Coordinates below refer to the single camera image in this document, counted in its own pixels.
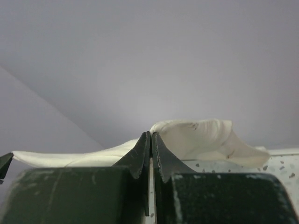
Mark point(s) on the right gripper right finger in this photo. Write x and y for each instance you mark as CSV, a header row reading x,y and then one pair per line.
x,y
215,192

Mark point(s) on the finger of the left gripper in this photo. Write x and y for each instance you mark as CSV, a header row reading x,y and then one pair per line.
x,y
5,162

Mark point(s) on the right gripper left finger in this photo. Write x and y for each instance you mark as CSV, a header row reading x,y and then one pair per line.
x,y
100,195

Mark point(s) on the cream t shirt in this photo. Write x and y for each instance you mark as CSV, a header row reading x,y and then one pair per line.
x,y
208,140

